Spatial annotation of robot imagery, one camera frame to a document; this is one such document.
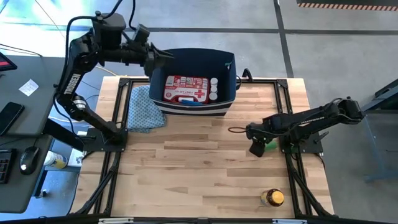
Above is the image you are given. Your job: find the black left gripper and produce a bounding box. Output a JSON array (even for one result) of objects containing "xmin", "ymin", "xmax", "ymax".
[{"xmin": 123, "ymin": 43, "xmax": 174, "ymax": 78}]

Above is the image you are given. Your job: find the green bandage roll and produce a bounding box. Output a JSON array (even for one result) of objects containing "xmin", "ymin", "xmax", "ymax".
[{"xmin": 264, "ymin": 139, "xmax": 279, "ymax": 152}]

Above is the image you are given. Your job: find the navy white striped basket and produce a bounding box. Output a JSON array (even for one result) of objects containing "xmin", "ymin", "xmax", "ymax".
[{"xmin": 148, "ymin": 47, "xmax": 238, "ymax": 118}]

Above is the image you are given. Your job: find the red first aid kit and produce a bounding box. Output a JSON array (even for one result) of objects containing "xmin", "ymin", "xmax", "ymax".
[{"xmin": 163, "ymin": 75, "xmax": 210, "ymax": 105}]

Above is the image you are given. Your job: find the blue bandage roll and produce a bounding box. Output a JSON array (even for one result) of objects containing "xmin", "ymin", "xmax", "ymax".
[{"xmin": 180, "ymin": 98, "xmax": 203, "ymax": 107}]

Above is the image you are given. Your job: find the amber jar yellow lid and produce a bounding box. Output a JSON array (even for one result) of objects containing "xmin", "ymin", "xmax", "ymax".
[{"xmin": 260, "ymin": 188, "xmax": 285, "ymax": 208}]

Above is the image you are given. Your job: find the blue patterned cloth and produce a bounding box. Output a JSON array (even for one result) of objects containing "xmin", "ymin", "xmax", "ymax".
[{"xmin": 127, "ymin": 84, "xmax": 167, "ymax": 134}]

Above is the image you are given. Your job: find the black curved clamp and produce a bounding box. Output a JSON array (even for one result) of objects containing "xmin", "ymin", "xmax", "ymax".
[{"xmin": 241, "ymin": 68, "xmax": 254, "ymax": 82}]

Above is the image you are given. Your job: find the blue grey metal table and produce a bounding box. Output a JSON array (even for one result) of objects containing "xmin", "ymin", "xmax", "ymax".
[{"xmin": 343, "ymin": 79, "xmax": 398, "ymax": 184}]

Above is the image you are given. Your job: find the small white box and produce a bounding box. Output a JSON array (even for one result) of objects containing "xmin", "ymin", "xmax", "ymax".
[{"xmin": 68, "ymin": 148, "xmax": 85, "ymax": 167}]

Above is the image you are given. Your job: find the white paper note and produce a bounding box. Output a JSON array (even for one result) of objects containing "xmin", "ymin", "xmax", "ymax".
[{"xmin": 18, "ymin": 79, "xmax": 40, "ymax": 98}]

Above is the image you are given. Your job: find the white yellow canister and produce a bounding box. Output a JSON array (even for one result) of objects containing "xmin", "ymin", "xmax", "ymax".
[{"xmin": 43, "ymin": 151, "xmax": 68, "ymax": 170}]

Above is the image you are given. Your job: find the grey desk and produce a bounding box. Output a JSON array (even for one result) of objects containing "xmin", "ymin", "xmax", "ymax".
[{"xmin": 0, "ymin": 55, "xmax": 71, "ymax": 215}]

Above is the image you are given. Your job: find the dark laptop screen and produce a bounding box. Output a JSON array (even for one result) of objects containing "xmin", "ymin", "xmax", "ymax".
[{"xmin": 0, "ymin": 52, "xmax": 18, "ymax": 73}]

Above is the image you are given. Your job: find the black smartphone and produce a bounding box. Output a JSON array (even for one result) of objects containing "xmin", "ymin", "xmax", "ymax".
[{"xmin": 0, "ymin": 102, "xmax": 25, "ymax": 138}]

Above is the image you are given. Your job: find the black computer mouse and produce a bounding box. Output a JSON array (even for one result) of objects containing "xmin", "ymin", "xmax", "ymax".
[{"xmin": 19, "ymin": 146, "xmax": 40, "ymax": 175}]

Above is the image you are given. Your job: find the black keyboard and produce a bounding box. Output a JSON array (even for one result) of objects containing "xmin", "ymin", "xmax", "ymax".
[{"xmin": 0, "ymin": 148, "xmax": 17, "ymax": 185}]

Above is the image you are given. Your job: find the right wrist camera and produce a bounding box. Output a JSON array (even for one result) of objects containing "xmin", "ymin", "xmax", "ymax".
[{"xmin": 248, "ymin": 141, "xmax": 267, "ymax": 158}]

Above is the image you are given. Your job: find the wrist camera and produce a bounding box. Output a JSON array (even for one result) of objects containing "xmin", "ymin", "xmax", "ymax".
[
  {"xmin": 132, "ymin": 24, "xmax": 152, "ymax": 45},
  {"xmin": 248, "ymin": 141, "xmax": 267, "ymax": 158}
]

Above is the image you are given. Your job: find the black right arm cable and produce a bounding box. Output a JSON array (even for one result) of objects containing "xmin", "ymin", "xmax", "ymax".
[{"xmin": 228, "ymin": 126, "xmax": 251, "ymax": 134}]

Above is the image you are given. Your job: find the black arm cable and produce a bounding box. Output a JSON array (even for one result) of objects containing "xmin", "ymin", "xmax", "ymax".
[
  {"xmin": 228, "ymin": 126, "xmax": 251, "ymax": 134},
  {"xmin": 64, "ymin": 0, "xmax": 137, "ymax": 58}
]

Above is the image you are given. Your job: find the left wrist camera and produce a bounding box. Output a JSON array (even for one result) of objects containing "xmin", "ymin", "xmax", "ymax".
[{"xmin": 132, "ymin": 24, "xmax": 152, "ymax": 45}]

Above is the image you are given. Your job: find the black aluminium table frame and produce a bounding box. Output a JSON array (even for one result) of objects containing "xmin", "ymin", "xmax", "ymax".
[{"xmin": 70, "ymin": 77, "xmax": 336, "ymax": 218}]

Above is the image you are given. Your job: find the silver metal bracket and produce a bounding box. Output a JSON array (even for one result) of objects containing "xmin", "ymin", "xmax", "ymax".
[
  {"xmin": 98, "ymin": 217, "xmax": 134, "ymax": 224},
  {"xmin": 272, "ymin": 218, "xmax": 308, "ymax": 224}
]

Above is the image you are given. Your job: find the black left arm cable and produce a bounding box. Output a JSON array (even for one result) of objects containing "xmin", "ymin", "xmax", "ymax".
[{"xmin": 64, "ymin": 0, "xmax": 137, "ymax": 58}]

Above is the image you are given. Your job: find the black desk cable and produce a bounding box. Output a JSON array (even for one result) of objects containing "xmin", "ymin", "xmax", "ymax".
[{"xmin": 0, "ymin": 43, "xmax": 43, "ymax": 58}]

